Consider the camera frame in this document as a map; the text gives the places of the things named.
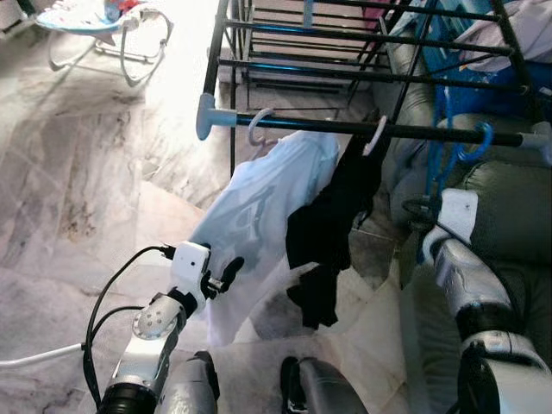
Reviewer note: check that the blue storage bag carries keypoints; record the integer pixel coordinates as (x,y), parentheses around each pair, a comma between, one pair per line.
(509,90)

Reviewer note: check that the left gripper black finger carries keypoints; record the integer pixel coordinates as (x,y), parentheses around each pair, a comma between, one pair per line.
(232,272)

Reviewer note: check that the brown slatted panel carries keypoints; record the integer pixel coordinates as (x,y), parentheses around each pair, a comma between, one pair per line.
(285,53)

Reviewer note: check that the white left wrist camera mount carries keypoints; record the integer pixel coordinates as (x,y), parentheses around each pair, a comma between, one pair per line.
(190,263)

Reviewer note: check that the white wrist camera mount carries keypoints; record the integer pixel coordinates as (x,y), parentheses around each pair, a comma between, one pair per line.
(457,214)
(190,263)

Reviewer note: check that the silver robot leg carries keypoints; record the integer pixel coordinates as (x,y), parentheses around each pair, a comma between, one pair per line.
(328,388)
(190,384)

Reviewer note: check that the green leather sofa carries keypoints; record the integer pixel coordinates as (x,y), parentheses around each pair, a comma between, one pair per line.
(517,207)

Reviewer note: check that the silver right robot leg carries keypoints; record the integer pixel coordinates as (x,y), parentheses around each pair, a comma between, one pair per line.
(328,388)

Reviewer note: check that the black garment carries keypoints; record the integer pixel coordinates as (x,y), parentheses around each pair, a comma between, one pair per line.
(332,224)

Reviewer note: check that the white printed T-shirt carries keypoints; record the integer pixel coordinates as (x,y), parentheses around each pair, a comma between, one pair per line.
(259,216)

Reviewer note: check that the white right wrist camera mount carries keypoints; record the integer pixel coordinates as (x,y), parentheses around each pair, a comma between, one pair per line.
(457,214)

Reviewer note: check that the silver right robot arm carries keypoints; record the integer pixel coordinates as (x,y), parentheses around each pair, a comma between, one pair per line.
(466,276)

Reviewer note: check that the pale pink blanket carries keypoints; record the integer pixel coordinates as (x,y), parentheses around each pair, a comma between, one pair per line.
(517,34)

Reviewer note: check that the blue plastic hanger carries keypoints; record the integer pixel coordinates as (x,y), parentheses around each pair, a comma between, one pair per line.
(488,142)

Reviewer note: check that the black metal drying rack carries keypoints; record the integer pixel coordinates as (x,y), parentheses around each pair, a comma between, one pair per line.
(328,123)

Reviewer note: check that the pale plastic hanger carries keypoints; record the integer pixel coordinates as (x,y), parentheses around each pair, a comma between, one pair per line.
(255,119)

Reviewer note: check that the silver left robot leg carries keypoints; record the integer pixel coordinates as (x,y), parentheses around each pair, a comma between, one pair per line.
(190,384)

